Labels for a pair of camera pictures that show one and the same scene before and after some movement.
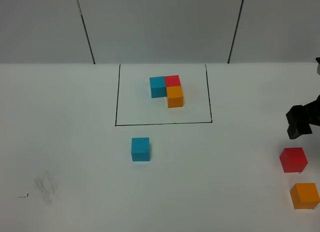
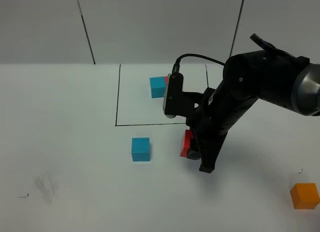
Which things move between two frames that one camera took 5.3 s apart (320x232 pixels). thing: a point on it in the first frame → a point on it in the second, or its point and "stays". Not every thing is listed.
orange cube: [304, 195] stays
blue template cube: [158, 87] stays
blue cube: [140, 149] stays
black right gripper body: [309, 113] → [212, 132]
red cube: [293, 160] → [186, 143]
